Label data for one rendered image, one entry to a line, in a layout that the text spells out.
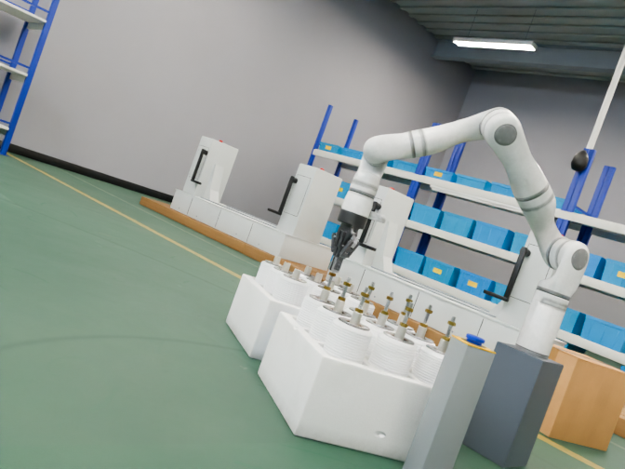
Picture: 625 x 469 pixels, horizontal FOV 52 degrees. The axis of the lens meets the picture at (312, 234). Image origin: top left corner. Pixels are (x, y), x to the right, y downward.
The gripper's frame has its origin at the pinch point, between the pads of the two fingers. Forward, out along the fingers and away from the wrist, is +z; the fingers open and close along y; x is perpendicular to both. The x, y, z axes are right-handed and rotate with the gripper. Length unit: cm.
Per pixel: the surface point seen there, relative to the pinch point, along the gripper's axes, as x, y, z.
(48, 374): -61, 25, 35
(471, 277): 341, -386, -7
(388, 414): 8.8, 32.2, 25.6
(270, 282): -0.4, -39.0, 14.5
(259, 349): -2.8, -22.1, 32.0
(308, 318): -3.6, 3.1, 15.1
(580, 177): 365, -316, -131
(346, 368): -4.4, 31.0, 18.5
